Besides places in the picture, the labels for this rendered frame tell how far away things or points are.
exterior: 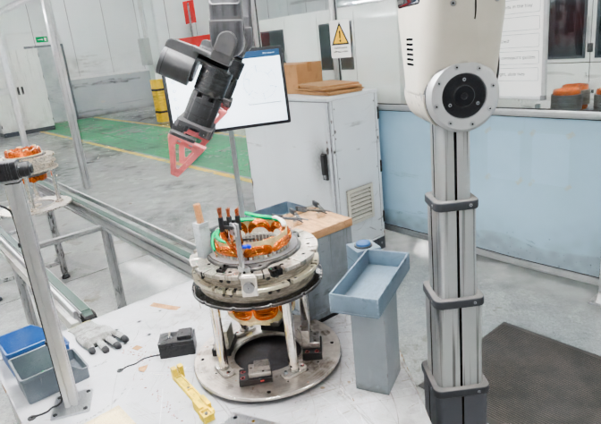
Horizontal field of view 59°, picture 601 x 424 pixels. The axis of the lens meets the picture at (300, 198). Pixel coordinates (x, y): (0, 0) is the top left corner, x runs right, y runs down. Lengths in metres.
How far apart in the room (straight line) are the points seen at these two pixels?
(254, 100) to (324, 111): 1.22
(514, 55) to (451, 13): 2.14
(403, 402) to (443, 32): 0.81
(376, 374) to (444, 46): 0.74
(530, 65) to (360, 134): 1.17
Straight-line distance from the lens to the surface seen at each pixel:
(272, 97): 2.35
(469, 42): 1.19
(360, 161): 3.74
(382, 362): 1.27
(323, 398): 1.32
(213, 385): 1.38
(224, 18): 0.96
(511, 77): 3.30
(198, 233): 1.30
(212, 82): 0.97
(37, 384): 1.55
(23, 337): 1.81
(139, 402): 1.43
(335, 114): 3.53
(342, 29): 4.10
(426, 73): 1.20
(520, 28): 3.26
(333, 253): 1.56
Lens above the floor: 1.58
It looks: 17 degrees down
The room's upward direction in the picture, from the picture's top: 6 degrees counter-clockwise
